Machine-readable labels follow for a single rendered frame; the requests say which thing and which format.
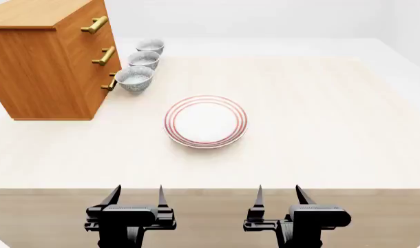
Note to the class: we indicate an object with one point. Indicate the white plate with red rings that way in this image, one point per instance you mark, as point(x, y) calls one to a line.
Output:
point(206, 121)

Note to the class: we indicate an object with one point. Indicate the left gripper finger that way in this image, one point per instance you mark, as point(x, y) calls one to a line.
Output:
point(111, 199)
point(162, 200)

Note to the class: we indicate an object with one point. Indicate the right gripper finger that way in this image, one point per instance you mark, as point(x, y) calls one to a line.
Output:
point(259, 201)
point(303, 196)

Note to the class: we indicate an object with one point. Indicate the wooden drawer cabinet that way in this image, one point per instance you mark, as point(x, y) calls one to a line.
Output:
point(41, 77)

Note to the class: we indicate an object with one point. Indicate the white patterned bowl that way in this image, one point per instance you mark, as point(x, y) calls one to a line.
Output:
point(134, 78)
point(143, 60)
point(149, 46)

